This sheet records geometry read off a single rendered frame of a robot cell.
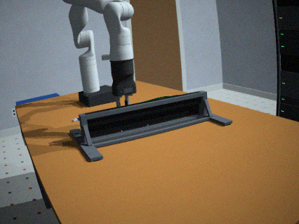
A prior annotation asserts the dark grey rack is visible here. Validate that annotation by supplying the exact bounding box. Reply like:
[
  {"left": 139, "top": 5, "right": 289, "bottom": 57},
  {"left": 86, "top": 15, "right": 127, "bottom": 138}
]
[{"left": 69, "top": 91, "right": 232, "bottom": 162}]

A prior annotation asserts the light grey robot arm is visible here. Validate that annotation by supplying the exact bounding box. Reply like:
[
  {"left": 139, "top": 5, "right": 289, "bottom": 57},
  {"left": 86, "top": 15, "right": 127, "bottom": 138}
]
[{"left": 63, "top": 0, "right": 134, "bottom": 93}]

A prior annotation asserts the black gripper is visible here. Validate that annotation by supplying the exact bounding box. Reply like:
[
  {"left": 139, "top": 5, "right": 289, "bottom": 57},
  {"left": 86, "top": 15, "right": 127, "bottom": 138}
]
[{"left": 102, "top": 44, "right": 137, "bottom": 107}]

